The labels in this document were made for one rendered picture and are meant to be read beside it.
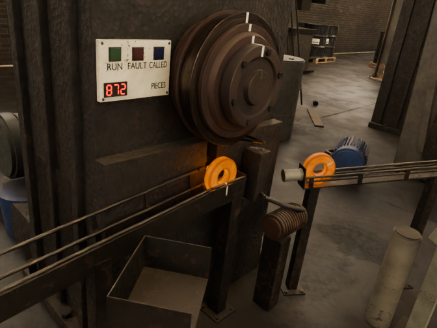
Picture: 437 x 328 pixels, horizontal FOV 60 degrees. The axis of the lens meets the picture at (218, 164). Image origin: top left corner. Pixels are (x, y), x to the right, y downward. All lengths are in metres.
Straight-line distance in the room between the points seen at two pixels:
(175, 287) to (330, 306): 1.16
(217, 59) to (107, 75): 0.34
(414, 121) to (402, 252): 2.28
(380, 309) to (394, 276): 0.20
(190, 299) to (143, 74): 0.70
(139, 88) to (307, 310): 1.38
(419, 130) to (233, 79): 2.95
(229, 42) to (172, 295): 0.79
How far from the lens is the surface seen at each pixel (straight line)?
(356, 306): 2.23
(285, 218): 1.73
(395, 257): 1.92
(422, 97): 3.98
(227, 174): 1.55
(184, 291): 1.16
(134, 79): 1.26
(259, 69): 1.34
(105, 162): 1.26
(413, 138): 4.04
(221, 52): 1.26
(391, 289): 2.01
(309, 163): 1.79
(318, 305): 2.15
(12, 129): 2.33
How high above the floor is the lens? 1.38
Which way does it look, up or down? 23 degrees down
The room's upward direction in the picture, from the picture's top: 6 degrees clockwise
